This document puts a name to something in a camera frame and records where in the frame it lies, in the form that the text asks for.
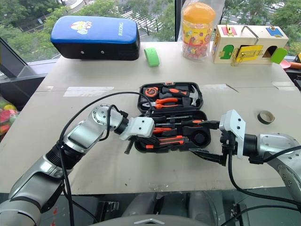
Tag dark rounded cylinder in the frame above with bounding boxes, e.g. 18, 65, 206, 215
188, 191, 218, 223
122, 192, 157, 218

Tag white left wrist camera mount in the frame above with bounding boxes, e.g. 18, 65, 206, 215
119, 116, 156, 141

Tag orange black tape measure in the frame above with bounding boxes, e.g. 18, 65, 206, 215
143, 86, 159, 97

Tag wooden lock latch box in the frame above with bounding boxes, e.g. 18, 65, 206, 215
210, 24, 290, 67

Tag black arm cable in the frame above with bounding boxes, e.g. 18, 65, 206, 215
226, 145, 301, 226
57, 91, 154, 226

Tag clear jar orange lid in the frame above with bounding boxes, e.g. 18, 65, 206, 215
182, 2, 217, 61

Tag orange black flathead screwdriver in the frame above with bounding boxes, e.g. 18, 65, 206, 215
155, 119, 205, 127

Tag colourful toy pile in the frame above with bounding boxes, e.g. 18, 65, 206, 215
0, 97, 21, 137

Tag orange black utility knife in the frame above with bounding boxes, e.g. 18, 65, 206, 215
145, 136, 190, 150

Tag black tool case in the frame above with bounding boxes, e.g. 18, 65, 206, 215
134, 81, 211, 154

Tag clear tape strip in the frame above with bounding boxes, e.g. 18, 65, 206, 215
63, 86, 115, 97
271, 81, 297, 91

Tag black window frame ledge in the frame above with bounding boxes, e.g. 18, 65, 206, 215
0, 37, 49, 111

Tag black tape roll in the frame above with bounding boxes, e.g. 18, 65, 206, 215
256, 110, 275, 125

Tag claw hammer orange black handle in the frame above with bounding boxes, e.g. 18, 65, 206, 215
159, 85, 201, 107

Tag small orange handled screwdriver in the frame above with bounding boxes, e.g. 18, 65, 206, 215
152, 127, 173, 135

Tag grey curved robot body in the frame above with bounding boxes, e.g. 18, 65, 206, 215
94, 213, 212, 226

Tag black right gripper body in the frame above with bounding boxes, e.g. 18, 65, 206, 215
220, 130, 237, 156

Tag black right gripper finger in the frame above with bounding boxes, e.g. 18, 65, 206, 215
189, 148, 229, 167
198, 120, 221, 130

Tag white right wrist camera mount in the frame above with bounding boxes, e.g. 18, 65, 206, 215
219, 109, 246, 160

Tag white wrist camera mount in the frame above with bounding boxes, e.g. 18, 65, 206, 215
219, 109, 246, 160
119, 116, 156, 141

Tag green curved plastic piece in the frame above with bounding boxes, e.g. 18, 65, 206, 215
143, 47, 161, 68

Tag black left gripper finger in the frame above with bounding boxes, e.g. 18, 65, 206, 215
124, 138, 133, 155

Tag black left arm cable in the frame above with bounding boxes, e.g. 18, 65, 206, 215
57, 91, 154, 226

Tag orange handled pliers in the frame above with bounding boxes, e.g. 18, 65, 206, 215
142, 97, 180, 110

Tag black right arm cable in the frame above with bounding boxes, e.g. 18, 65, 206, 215
226, 145, 301, 226

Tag blue black padded cushion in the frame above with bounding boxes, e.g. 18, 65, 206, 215
50, 15, 141, 61

